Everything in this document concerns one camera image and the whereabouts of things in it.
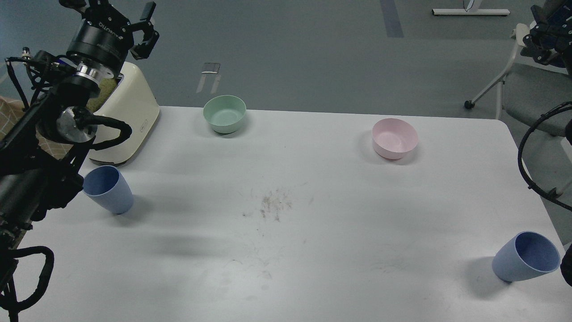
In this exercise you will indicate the blue cup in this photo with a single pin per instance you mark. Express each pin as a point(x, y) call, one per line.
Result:
point(526, 256)
point(106, 186)

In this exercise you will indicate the pink bowl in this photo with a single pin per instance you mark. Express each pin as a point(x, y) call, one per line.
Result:
point(393, 138)

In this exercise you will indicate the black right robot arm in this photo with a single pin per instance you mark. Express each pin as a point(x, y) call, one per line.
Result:
point(548, 42)

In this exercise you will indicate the green bowl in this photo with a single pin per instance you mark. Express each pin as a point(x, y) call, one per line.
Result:
point(225, 114)

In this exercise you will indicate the cream toaster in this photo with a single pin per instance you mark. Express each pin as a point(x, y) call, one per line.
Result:
point(131, 102)

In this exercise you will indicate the white stand base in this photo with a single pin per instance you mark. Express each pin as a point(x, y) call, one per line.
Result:
point(471, 8)

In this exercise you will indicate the toast slice front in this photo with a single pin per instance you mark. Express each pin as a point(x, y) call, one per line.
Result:
point(107, 87)

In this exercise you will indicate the metal floor socket plate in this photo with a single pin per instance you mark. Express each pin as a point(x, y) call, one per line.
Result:
point(211, 68)

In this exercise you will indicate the grey office chair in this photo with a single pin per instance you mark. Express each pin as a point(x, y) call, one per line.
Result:
point(525, 91)

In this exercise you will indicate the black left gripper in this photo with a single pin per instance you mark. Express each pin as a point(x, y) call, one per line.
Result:
point(102, 36)

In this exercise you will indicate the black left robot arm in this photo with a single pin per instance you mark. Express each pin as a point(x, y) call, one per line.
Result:
point(42, 153)

